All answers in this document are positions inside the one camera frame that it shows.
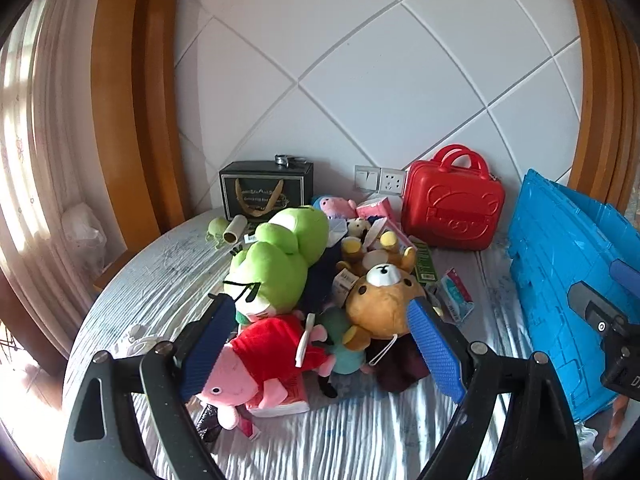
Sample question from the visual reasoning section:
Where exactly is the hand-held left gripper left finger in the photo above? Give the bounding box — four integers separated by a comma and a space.
59, 293, 237, 480

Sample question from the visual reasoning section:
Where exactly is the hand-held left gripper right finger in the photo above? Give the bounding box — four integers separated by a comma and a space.
406, 297, 583, 480

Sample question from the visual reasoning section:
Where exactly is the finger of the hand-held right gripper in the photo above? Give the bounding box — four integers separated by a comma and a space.
567, 280, 630, 332
609, 259, 640, 291

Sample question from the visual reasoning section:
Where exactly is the blue plastic crate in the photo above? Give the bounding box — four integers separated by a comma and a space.
506, 169, 640, 422

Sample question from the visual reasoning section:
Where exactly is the pink pig plush red dress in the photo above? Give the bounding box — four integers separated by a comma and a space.
194, 314, 337, 431

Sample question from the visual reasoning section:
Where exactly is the person's right forearm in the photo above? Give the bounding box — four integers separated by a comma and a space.
602, 394, 633, 453

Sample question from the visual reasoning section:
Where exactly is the maroon plush bear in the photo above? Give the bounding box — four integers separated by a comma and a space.
367, 337, 433, 393

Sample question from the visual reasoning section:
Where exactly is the teal pink tissue pack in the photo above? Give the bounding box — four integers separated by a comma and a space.
436, 266, 475, 323

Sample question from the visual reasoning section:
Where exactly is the white crumpled glove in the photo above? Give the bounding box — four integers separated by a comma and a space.
117, 325, 162, 358

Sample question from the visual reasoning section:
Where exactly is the black shiny packet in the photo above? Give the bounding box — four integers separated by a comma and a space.
196, 404, 222, 443

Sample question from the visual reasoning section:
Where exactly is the large brown bear plush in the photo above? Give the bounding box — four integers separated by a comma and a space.
344, 260, 427, 363

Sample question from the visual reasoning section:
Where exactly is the green flat box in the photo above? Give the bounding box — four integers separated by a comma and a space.
414, 240, 439, 282

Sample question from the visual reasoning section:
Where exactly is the small pink packet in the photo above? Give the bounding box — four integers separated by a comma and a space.
239, 412, 262, 442

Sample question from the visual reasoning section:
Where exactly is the teal plush toy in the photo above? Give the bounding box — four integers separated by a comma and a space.
315, 307, 371, 398

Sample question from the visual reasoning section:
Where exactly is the green frog plush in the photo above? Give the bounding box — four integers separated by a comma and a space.
223, 205, 331, 323

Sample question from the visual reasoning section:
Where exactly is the small brown bear plush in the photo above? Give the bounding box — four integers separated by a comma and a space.
336, 230, 418, 281

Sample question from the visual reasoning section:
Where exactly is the small green toy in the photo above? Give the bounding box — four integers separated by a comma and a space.
206, 217, 229, 251

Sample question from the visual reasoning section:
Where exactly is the cardboard roll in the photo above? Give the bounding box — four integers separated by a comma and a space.
221, 214, 249, 247

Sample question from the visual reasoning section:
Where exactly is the navy cloth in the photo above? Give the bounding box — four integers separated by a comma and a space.
300, 252, 351, 313

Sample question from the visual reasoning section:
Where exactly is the red small suitcase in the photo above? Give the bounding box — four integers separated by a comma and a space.
401, 144, 506, 252

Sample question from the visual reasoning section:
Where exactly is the small white plush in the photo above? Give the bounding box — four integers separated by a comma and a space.
346, 216, 372, 240

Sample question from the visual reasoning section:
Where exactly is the pink tissue packet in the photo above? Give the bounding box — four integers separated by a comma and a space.
356, 197, 404, 228

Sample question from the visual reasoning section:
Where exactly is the white plastic bag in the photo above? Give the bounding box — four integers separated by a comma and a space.
61, 203, 107, 273

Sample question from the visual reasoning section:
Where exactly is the black gift bag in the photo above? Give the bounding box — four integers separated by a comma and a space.
219, 160, 314, 222

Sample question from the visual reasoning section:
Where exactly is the small pig plush blue shirt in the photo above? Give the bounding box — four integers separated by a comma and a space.
311, 194, 359, 222

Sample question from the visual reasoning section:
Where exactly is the sheer pale curtain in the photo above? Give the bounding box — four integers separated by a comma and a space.
0, 0, 101, 361

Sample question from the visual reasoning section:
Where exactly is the white wall socket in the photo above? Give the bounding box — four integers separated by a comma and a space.
380, 167, 407, 196

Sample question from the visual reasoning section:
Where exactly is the white wall switch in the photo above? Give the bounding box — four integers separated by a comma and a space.
354, 164, 382, 192

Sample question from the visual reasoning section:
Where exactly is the wooden frame beside crate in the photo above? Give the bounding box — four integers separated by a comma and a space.
560, 0, 640, 211

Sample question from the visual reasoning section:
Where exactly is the wooden frame beside curtain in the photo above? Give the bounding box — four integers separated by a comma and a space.
90, 0, 193, 241

